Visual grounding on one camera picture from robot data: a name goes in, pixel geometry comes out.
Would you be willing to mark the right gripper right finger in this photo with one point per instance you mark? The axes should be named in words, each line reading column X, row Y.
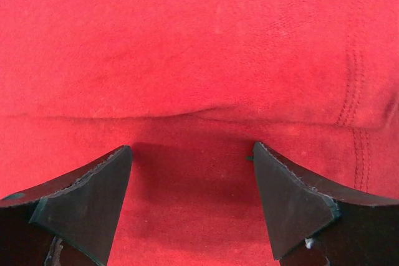
column 312, row 220

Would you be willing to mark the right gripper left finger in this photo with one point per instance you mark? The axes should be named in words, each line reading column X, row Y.
column 69, row 220

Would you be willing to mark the red t shirt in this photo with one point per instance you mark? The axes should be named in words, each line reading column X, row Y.
column 191, row 85

